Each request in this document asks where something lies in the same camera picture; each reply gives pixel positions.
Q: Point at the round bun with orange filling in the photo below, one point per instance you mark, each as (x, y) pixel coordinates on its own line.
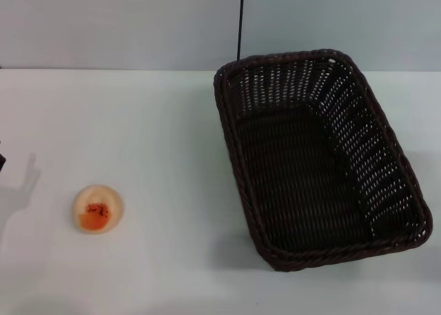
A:
(97, 210)

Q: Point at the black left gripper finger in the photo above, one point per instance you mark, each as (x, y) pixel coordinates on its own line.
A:
(2, 161)

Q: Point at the dark brown woven basket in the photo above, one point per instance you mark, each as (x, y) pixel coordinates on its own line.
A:
(296, 177)

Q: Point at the black vertical wall strip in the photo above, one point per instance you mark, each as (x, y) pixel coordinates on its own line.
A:
(240, 18)

